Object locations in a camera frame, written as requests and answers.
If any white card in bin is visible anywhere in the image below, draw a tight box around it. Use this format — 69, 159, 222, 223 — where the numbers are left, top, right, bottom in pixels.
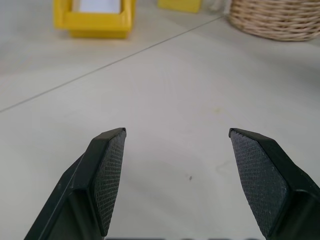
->
79, 0, 121, 13

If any round wicker basket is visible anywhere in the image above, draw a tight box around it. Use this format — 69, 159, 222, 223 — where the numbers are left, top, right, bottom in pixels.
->
226, 0, 320, 42

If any small yellow plastic bin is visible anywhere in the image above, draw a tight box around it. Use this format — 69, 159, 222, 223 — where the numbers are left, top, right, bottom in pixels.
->
157, 0, 203, 13

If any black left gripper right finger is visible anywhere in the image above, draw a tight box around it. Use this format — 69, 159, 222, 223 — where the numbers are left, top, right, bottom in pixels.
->
228, 127, 320, 240

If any yellow plastic storage bin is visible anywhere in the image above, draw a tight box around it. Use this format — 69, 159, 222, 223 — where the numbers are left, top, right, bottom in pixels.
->
52, 0, 137, 39

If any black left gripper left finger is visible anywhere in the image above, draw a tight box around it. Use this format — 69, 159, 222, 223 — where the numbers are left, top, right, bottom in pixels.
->
24, 127, 127, 240

